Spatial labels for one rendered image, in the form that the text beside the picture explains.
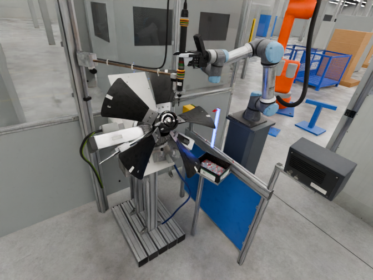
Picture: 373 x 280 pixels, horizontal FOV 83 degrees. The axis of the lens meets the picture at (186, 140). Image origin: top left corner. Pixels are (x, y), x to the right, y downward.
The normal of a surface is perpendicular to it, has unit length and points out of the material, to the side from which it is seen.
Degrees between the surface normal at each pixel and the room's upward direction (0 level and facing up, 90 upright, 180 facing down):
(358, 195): 90
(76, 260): 0
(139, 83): 50
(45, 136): 90
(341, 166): 15
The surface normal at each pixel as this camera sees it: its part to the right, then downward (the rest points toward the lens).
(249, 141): -0.13, 0.52
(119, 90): 0.26, 0.26
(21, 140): 0.58, 0.47
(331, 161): -0.13, -0.75
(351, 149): -0.80, 0.25
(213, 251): 0.08, -0.84
